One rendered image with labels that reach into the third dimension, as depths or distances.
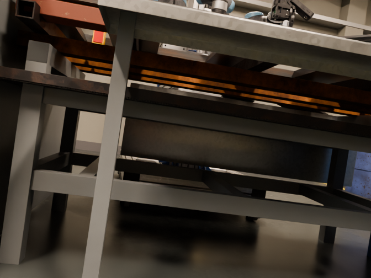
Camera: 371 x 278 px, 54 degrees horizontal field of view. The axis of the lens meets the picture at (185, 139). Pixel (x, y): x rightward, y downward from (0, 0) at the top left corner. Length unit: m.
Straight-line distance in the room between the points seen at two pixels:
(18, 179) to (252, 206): 0.74
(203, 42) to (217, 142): 0.94
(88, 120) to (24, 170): 4.03
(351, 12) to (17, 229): 5.72
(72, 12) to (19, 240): 0.70
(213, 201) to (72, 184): 0.45
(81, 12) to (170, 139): 0.95
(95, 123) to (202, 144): 3.38
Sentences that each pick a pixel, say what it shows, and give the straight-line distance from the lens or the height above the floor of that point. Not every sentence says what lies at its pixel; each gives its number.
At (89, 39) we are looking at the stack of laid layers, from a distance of 1.84.
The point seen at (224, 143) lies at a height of 0.44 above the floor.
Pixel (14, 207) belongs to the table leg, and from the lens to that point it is 1.24.
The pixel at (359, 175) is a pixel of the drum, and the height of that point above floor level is 0.25.
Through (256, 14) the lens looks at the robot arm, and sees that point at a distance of 2.42.
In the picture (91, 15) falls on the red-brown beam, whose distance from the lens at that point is 1.19.
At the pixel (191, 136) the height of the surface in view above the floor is 0.45.
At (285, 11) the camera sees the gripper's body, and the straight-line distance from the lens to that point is 1.66.
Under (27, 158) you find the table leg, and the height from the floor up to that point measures 0.33.
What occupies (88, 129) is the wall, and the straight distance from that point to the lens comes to 5.21.
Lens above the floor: 0.48
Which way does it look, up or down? 1 degrees down
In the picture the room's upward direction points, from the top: 9 degrees clockwise
